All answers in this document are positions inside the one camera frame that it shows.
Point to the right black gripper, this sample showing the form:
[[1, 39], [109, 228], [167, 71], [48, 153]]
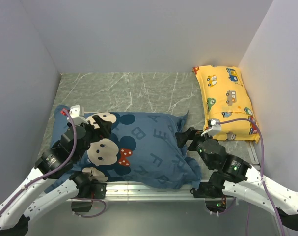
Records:
[[190, 133]]

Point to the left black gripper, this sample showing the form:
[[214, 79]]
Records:
[[105, 128]]

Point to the blue cartoon print pillowcase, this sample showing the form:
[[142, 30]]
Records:
[[142, 148]]

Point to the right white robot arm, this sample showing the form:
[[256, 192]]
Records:
[[233, 176]]

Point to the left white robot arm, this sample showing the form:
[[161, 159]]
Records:
[[25, 203]]

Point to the yellow car print pillow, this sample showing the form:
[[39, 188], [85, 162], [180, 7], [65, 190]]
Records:
[[224, 98]]

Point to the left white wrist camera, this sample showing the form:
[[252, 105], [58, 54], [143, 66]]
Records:
[[76, 113]]

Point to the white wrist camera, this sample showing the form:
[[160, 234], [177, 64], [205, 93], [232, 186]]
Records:
[[76, 113], [213, 127]]

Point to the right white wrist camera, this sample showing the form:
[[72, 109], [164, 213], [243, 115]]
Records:
[[213, 127]]

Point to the aluminium mounting rail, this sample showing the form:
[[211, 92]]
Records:
[[134, 191]]

